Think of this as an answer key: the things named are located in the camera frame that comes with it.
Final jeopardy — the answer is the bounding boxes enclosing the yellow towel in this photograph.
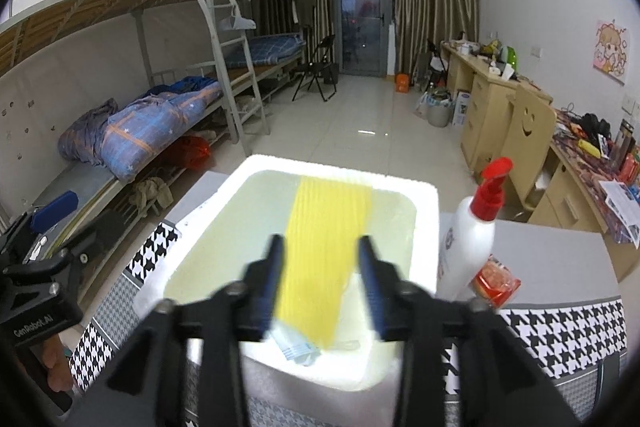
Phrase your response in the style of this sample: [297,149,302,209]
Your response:
[272,175,373,350]

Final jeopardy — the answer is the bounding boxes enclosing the red bag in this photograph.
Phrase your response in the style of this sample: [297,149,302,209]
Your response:
[177,134,211,170]

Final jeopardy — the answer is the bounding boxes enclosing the wooden chair smiley cutout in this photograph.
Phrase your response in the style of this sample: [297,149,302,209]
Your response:
[479,82,559,210]

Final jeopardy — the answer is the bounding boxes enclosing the white metal ladder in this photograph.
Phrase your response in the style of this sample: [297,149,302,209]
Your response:
[204,0,272,156]

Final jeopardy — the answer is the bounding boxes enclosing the wooden desk with drawers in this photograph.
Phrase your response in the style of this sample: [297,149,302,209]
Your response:
[440,41,553,172]

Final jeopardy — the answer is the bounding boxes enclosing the blue plaid quilt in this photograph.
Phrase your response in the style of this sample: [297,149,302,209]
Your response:
[57,76,224,182]

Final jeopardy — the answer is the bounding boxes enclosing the houndstooth tablecloth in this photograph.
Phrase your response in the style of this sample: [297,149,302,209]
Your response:
[67,172,632,427]

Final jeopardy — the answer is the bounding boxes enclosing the white pump bottle red cap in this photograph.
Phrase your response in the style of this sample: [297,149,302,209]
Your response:
[436,157,515,303]

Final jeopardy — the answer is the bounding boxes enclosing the cartoon wall poster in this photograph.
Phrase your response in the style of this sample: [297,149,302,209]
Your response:
[592,19,629,86]

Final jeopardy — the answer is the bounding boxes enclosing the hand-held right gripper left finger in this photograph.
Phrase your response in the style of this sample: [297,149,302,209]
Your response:
[65,234,286,427]

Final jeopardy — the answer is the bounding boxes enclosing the metal bunk bed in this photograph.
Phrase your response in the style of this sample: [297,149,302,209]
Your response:
[0,0,268,308]
[220,0,312,108]

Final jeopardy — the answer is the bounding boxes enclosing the small white blue packet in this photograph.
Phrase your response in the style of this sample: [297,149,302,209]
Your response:
[267,322,321,368]

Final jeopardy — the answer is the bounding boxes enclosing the white foam box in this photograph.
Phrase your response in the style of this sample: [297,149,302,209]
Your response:
[134,155,440,393]

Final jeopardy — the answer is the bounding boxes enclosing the grey trash bin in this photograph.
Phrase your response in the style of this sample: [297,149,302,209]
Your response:
[425,89,454,128]

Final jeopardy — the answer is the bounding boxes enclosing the blue checked mattress cover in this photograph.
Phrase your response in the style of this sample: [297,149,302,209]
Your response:
[225,33,306,68]

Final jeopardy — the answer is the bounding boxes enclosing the cluttered wooden desk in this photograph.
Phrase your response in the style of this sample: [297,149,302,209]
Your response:
[527,107,640,284]

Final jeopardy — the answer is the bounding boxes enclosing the black folding chair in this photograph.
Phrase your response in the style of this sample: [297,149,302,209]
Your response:
[292,34,339,104]

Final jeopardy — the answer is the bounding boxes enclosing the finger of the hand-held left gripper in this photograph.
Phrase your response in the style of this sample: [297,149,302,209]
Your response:
[27,191,101,264]

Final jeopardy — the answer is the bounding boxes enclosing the olive cloth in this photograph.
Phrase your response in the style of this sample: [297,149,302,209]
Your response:
[129,177,174,218]

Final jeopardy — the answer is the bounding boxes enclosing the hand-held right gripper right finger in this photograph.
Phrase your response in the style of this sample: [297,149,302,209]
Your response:
[356,234,582,427]

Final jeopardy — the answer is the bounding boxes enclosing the black stand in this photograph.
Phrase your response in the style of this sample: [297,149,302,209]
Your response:
[424,38,451,84]

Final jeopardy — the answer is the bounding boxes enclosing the dark thermos bottle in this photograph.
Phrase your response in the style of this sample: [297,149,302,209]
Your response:
[614,119,636,158]

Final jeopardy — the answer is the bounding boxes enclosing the printed papers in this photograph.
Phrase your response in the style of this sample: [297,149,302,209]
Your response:
[597,179,640,251]

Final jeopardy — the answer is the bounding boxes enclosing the red snack packet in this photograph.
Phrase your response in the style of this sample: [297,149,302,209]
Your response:
[470,256,522,309]

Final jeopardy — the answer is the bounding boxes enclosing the person's left hand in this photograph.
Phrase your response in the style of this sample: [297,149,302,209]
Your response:
[41,337,76,395]

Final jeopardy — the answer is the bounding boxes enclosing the white box blue print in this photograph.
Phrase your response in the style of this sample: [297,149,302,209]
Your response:
[452,89,474,126]

